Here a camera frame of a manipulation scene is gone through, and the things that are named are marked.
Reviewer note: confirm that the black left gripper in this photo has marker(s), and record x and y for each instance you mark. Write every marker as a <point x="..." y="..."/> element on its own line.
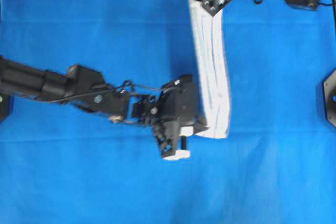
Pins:
<point x="178" y="116"/>

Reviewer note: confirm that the white blue striped towel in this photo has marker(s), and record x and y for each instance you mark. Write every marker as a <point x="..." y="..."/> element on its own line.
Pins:
<point x="212" y="70"/>

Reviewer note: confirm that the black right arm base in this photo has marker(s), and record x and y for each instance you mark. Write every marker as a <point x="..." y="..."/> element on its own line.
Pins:
<point x="328" y="86"/>

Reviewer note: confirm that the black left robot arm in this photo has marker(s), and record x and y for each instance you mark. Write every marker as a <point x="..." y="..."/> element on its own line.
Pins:
<point x="83" y="88"/>

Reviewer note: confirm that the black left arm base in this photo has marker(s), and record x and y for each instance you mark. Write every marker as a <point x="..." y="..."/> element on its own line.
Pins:
<point x="6" y="106"/>

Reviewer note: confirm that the blue table cloth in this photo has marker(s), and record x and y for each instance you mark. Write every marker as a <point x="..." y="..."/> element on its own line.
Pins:
<point x="61" y="165"/>

